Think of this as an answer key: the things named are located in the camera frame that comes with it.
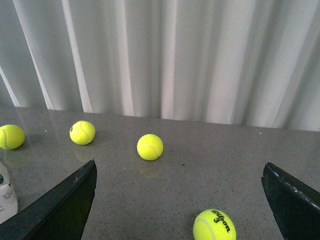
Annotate clear plastic tennis ball can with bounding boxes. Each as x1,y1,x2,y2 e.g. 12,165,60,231
0,163,18,224

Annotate middle tennis ball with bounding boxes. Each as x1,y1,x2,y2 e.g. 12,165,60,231
136,134,164,161

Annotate far left tennis ball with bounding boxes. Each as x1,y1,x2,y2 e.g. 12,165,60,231
0,124,25,150

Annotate white pleated curtain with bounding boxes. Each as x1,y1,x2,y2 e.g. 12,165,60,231
0,0,320,131

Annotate Wilson 3 tennis ball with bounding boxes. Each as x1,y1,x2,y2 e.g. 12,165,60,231
192,209,237,240

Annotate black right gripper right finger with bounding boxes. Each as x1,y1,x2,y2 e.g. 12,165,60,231
261,162,320,240

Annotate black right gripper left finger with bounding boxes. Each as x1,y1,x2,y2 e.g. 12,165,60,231
0,160,97,240

